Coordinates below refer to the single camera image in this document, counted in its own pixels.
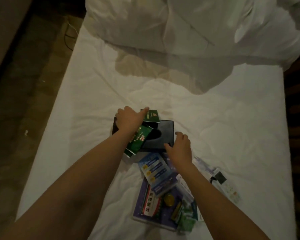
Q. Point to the purple desk calendar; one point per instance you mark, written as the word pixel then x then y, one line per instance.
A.
pixel 157 220

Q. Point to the rumpled white duvet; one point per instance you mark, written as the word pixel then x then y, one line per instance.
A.
pixel 200 32

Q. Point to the person's right hand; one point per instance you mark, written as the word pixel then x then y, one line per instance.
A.
pixel 179 151

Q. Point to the small orange jar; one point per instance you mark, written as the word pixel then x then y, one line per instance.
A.
pixel 169 200

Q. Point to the person's left forearm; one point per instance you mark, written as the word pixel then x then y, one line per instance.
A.
pixel 70 192

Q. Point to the person's left hand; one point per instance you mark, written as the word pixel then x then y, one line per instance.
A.
pixel 129 120

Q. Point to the black tissue box green label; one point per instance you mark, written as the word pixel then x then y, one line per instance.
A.
pixel 162 132

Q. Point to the small green white packet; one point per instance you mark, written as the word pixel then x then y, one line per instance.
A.
pixel 186 223

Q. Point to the person's right forearm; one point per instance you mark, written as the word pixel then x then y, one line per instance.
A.
pixel 225 207

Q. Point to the white remote control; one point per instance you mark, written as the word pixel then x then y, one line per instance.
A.
pixel 229 190

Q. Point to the white bed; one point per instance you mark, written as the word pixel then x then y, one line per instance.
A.
pixel 5 27
pixel 240 137

